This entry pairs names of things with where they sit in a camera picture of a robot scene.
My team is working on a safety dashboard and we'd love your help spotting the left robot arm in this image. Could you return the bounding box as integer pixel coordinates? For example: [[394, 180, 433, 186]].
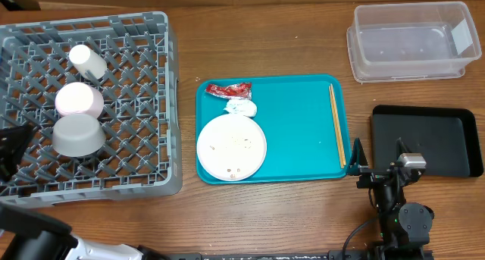
[[1, 124, 168, 260]]

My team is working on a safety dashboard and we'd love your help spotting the clear plastic storage bin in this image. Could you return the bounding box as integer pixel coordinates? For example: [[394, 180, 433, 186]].
[[346, 2, 482, 83]]

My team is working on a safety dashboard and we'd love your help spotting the grey plastic dish rack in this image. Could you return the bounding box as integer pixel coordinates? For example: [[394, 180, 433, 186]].
[[1, 11, 182, 208]]

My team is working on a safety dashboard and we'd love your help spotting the black plastic tray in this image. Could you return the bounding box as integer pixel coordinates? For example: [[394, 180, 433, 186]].
[[371, 105, 484, 177]]

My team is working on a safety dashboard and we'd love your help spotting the wooden chopstick left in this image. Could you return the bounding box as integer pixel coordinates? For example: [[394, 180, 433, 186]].
[[328, 84, 345, 169]]

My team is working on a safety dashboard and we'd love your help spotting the teal serving tray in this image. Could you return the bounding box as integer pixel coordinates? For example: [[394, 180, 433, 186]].
[[195, 74, 353, 185]]

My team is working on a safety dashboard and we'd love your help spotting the wooden chopstick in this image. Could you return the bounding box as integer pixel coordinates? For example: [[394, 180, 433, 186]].
[[328, 84, 345, 169], [330, 83, 347, 168]]

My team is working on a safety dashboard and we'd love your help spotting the red snack wrapper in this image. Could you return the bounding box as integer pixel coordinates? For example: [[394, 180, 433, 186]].
[[205, 83, 252, 100]]

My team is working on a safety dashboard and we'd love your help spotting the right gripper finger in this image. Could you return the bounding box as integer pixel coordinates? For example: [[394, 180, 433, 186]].
[[346, 138, 368, 176], [396, 137, 411, 161]]

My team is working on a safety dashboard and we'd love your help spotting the white cup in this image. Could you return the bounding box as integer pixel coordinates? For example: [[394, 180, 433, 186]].
[[68, 45, 108, 80]]

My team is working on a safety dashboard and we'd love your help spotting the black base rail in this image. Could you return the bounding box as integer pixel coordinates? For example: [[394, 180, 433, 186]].
[[166, 250, 435, 260]]

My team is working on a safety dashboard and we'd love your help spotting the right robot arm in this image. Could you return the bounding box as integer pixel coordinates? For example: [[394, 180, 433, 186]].
[[340, 139, 434, 260]]

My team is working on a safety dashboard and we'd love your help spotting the large white dirty plate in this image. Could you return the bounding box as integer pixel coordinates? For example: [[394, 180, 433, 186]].
[[196, 114, 267, 182]]

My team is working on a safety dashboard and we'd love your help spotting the crumpled white tissue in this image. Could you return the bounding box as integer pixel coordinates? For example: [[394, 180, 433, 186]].
[[224, 99, 257, 117]]

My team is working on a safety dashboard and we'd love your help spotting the wooden chopstick right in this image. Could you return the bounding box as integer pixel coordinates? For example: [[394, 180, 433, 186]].
[[330, 83, 347, 168]]

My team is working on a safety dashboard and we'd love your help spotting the grey bowl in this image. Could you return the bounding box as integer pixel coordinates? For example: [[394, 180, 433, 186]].
[[52, 114, 106, 158]]

